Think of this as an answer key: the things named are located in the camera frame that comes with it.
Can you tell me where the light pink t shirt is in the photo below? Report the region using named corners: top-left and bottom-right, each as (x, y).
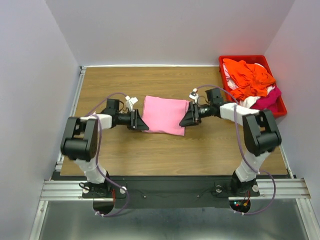
top-left (142, 95), bottom-right (189, 136)

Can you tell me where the magenta t shirt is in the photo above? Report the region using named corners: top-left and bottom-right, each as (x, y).
top-left (250, 86), bottom-right (282, 113)

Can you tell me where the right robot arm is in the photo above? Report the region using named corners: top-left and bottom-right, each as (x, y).
top-left (179, 85), bottom-right (282, 196)

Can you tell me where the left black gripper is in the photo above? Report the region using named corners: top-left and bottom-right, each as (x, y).
top-left (115, 108), bottom-right (150, 130)

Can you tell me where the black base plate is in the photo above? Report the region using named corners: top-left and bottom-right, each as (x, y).
top-left (84, 175), bottom-right (260, 210)

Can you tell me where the red plastic bin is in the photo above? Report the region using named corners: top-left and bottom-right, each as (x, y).
top-left (218, 55), bottom-right (287, 118)

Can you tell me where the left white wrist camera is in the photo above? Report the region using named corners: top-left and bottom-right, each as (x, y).
top-left (125, 95), bottom-right (139, 112)

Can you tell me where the small circuit board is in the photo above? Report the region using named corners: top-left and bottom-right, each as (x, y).
top-left (232, 200), bottom-right (251, 208)

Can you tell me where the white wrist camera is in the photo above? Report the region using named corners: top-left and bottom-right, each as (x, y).
top-left (125, 95), bottom-right (139, 112)
top-left (189, 88), bottom-right (199, 103)

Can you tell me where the silver round knob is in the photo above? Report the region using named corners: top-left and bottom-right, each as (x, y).
top-left (215, 185), bottom-right (223, 194)

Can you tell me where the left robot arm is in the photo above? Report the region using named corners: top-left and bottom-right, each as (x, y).
top-left (60, 96), bottom-right (149, 198)

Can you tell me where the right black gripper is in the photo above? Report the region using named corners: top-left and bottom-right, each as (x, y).
top-left (179, 101), bottom-right (214, 127)

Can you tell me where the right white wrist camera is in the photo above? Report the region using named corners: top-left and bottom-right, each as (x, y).
top-left (189, 88), bottom-right (199, 103)

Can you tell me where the white round knob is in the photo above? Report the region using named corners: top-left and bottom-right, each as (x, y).
top-left (119, 186), bottom-right (127, 194)

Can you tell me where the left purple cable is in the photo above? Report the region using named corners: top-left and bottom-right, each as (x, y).
top-left (84, 92), bottom-right (131, 218)

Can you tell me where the orange t shirt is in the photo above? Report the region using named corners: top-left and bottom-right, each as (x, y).
top-left (223, 58), bottom-right (276, 101)

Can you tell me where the aluminium frame rail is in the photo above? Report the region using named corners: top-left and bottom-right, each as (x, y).
top-left (40, 178), bottom-right (311, 201)

